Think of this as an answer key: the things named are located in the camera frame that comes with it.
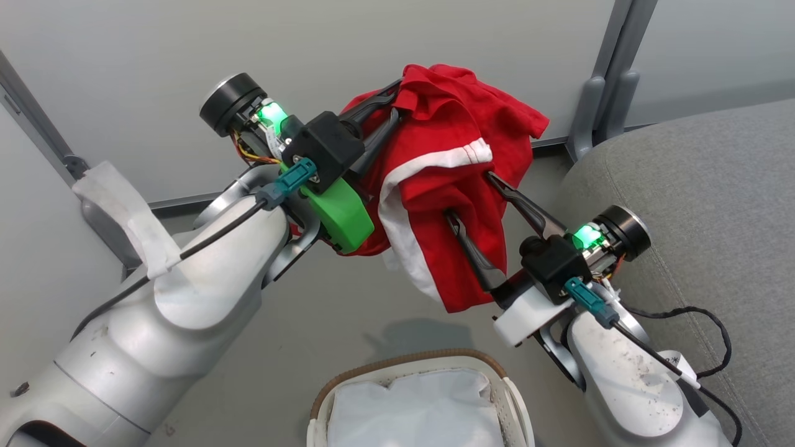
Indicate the green wrist camera housing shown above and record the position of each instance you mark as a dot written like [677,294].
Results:
[338,214]

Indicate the grey double partition post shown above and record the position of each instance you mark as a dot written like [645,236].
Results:
[612,81]

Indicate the grey slanted partition post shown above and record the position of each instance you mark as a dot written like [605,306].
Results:
[37,118]

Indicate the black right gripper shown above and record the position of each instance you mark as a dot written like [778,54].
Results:
[553,262]

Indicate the white fabric tape strip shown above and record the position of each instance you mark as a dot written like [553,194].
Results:
[130,211]

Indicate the white cloth in basket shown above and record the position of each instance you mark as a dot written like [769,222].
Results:
[416,410]

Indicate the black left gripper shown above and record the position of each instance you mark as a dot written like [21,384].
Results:
[323,148]

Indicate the grey fabric sofa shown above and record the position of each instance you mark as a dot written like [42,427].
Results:
[714,186]

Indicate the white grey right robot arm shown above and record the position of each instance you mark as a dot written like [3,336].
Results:
[621,385]

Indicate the red garment with white stripe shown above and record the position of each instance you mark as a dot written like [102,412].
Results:
[447,130]

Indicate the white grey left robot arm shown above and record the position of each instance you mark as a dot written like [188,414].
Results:
[186,298]

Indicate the white laundry basket brown rim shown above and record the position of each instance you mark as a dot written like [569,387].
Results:
[404,362]

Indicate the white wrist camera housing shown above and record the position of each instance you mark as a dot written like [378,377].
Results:
[528,313]

